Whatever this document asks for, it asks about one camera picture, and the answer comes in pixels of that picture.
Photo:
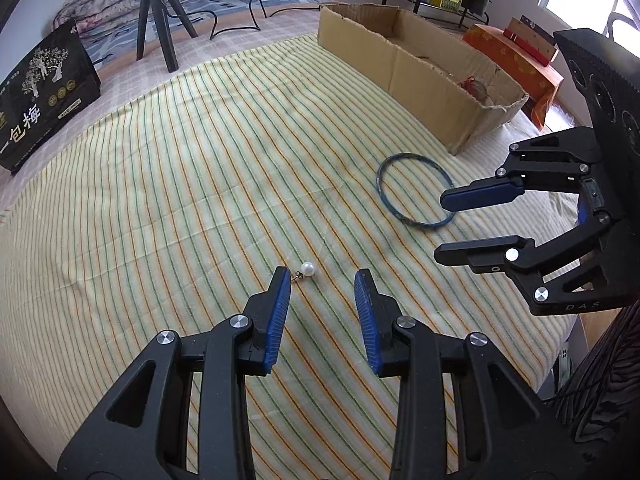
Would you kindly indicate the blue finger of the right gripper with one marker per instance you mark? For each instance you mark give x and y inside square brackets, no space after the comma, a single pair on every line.
[482,193]
[483,256]

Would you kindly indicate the plaid beige bed sheet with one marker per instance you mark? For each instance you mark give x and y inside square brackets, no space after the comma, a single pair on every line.
[126,78]

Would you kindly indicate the brown cardboard box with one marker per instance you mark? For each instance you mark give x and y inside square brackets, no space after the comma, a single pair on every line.
[451,88]

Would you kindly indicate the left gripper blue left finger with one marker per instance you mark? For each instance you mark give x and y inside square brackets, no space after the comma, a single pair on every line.
[178,411]

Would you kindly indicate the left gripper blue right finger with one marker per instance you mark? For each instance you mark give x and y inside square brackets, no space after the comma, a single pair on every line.
[464,412]

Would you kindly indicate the boxes on orange table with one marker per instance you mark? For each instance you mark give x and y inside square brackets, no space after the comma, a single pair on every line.
[532,38]

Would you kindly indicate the blue patterned bed sheet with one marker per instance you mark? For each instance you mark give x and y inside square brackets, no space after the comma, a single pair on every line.
[104,50]

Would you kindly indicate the black tripod stand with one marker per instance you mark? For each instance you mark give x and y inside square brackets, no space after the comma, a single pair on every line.
[161,11]

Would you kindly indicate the dark blue bangle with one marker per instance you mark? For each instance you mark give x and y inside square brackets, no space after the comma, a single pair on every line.
[402,182]

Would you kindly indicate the yellow striped cloth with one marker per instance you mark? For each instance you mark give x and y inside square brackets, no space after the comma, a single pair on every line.
[172,210]

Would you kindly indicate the black printed gift bag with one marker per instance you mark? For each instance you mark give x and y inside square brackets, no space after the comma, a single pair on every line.
[50,85]

